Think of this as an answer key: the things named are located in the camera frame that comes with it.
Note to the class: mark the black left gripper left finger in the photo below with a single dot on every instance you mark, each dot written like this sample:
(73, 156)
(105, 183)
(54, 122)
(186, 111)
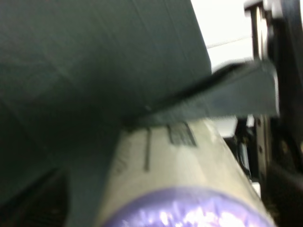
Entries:
(44, 203)

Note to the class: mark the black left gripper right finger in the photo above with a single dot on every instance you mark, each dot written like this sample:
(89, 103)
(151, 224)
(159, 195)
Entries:
(238, 89)

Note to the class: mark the beige can with purple ends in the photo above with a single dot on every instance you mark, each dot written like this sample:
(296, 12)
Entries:
(180, 175)

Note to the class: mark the black tablecloth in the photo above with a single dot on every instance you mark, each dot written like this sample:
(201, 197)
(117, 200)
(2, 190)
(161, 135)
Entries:
(72, 70)

